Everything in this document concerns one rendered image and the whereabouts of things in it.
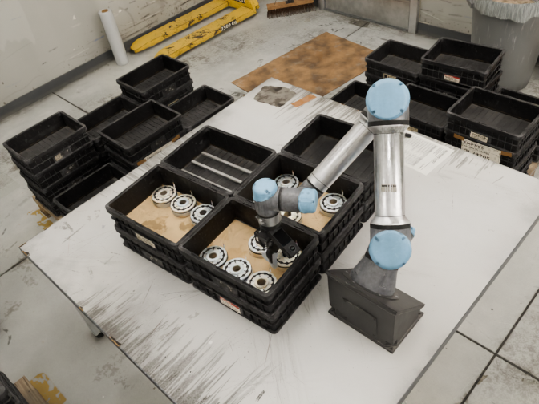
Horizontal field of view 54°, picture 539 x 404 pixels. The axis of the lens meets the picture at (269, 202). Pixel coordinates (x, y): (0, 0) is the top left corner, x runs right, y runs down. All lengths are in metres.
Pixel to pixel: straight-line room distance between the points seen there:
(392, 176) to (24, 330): 2.24
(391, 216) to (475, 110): 1.69
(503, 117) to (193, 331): 2.02
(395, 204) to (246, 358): 0.71
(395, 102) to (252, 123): 1.34
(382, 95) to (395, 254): 0.44
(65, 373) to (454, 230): 1.94
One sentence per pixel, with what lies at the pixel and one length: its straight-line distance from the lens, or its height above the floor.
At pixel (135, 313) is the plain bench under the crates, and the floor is 0.70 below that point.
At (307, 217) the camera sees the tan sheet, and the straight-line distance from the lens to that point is 1.98.
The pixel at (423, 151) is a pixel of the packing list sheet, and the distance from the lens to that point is 2.47.
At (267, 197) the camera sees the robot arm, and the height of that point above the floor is 1.18.
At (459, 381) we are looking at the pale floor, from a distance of 2.57.
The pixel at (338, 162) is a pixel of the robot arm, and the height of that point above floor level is 1.18.
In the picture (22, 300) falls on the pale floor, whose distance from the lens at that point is 3.29.
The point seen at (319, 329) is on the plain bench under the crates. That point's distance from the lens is 1.83.
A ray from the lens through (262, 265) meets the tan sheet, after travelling 1.85.
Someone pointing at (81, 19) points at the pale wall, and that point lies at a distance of 5.07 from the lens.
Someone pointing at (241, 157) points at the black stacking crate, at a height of 0.83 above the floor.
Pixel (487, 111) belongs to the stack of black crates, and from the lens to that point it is 3.13.
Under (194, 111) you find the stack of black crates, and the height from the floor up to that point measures 0.38.
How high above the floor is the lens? 2.25
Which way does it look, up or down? 43 degrees down
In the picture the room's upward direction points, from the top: 10 degrees counter-clockwise
